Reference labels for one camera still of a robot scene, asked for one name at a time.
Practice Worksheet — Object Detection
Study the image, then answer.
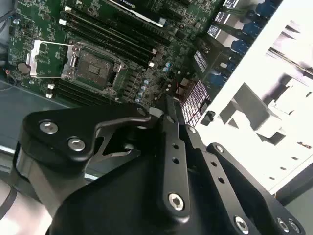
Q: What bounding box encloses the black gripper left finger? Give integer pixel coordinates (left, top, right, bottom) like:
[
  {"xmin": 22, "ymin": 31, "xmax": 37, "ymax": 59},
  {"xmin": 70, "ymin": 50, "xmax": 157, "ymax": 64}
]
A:
[{"xmin": 22, "ymin": 94, "xmax": 193, "ymax": 222}]

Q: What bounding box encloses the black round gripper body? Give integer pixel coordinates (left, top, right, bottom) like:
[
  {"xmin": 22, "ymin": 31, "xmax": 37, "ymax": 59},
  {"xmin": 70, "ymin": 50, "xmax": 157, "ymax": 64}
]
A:
[{"xmin": 50, "ymin": 153, "xmax": 233, "ymax": 235}]

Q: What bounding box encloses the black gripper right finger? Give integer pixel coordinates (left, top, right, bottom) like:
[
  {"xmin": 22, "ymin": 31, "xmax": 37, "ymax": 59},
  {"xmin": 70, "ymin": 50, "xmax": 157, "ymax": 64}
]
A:
[{"xmin": 172, "ymin": 96, "xmax": 307, "ymax": 235}]

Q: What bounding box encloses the metal socket cover frame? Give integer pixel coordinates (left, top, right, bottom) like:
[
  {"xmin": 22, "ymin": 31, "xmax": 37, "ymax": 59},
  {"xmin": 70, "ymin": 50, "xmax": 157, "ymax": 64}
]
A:
[{"xmin": 25, "ymin": 39, "xmax": 79, "ymax": 79}]

